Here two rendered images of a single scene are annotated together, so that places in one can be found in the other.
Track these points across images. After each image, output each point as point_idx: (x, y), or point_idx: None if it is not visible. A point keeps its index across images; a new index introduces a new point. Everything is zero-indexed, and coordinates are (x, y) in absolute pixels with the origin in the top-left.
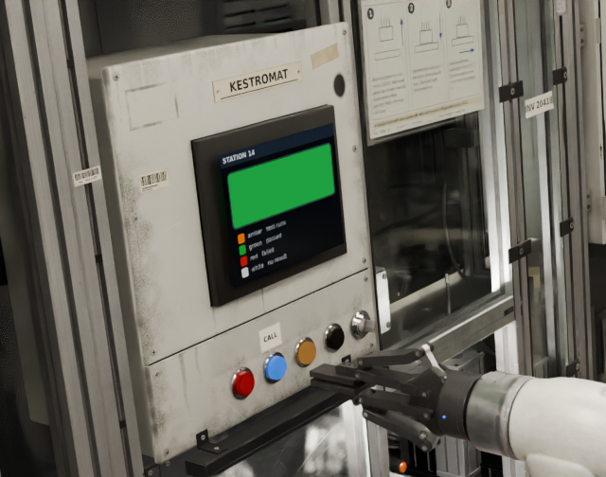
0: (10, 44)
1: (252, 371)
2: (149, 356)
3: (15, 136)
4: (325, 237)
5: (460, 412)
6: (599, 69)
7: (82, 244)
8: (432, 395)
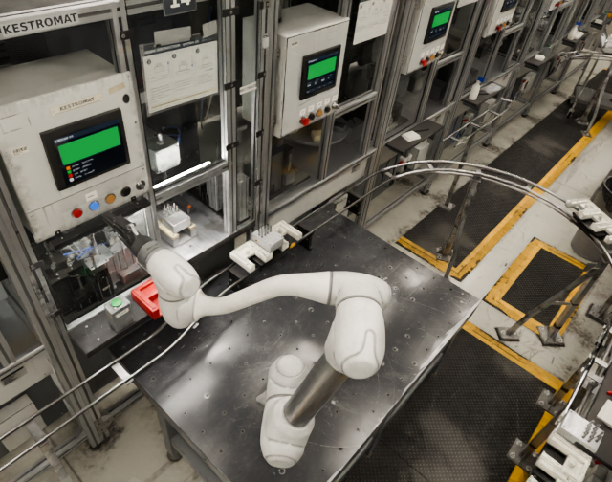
0: None
1: (82, 208)
2: (26, 210)
3: None
4: (116, 161)
5: (136, 253)
6: (284, 70)
7: None
8: (133, 241)
